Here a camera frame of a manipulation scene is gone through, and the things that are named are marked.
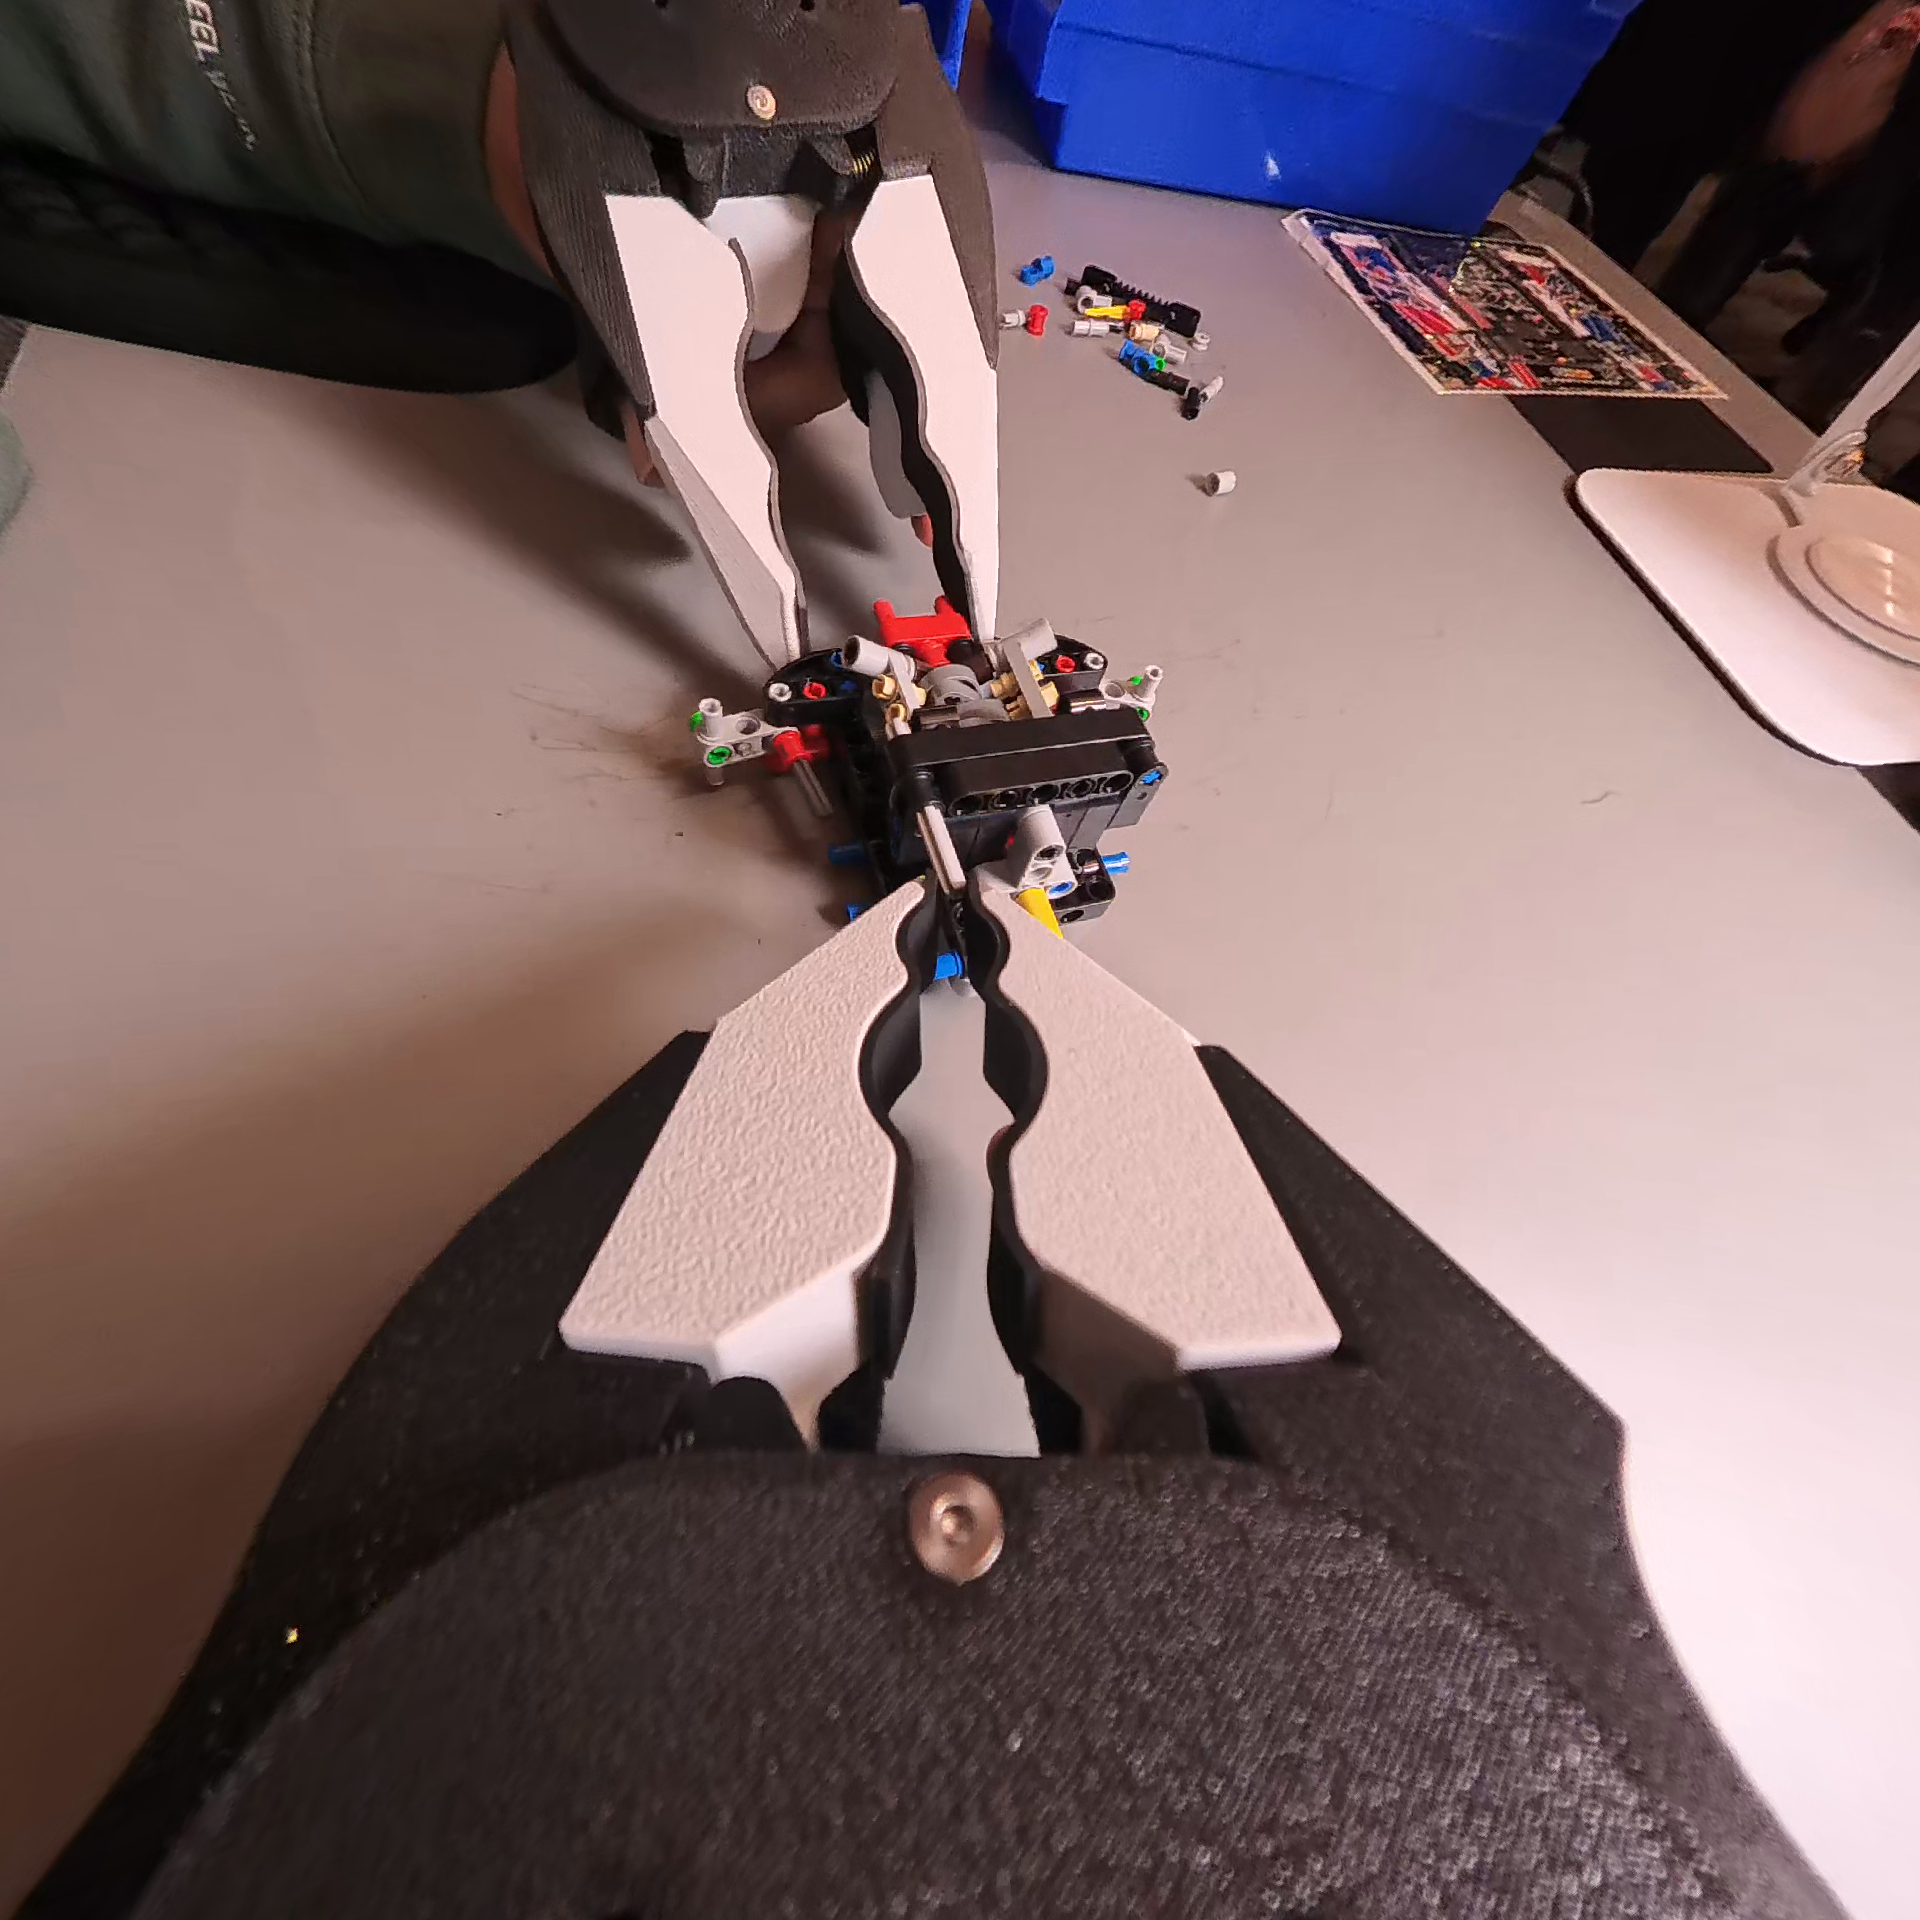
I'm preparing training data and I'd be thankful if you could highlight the pile of small lego pieces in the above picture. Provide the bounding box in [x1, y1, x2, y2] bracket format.
[1001, 257, 1227, 422]

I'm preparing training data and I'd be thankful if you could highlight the black desk mat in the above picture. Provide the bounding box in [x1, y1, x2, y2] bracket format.
[1507, 382, 1777, 480]

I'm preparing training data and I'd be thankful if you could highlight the person's left hand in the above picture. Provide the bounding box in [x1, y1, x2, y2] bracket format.
[743, 306, 868, 434]

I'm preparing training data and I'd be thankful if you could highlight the lego instruction booklet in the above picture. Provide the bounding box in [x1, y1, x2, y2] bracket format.
[1281, 211, 1731, 401]

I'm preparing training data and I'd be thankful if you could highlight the white monitor stand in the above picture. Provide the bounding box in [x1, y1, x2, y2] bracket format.
[1574, 322, 1920, 768]

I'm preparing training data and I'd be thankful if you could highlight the lego car chassis model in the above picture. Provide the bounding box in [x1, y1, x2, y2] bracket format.
[689, 594, 1167, 985]

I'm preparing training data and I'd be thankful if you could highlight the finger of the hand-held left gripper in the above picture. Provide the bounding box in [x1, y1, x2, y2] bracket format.
[603, 193, 815, 672]
[831, 176, 1007, 645]

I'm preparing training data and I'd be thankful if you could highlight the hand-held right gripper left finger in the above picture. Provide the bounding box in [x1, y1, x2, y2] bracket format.
[558, 880, 936, 1453]

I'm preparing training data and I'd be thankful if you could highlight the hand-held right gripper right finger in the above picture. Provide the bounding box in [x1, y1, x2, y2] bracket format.
[966, 872, 1343, 1453]

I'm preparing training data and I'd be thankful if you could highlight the person's left forearm green sleeve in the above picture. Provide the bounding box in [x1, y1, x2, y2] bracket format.
[0, 0, 548, 288]

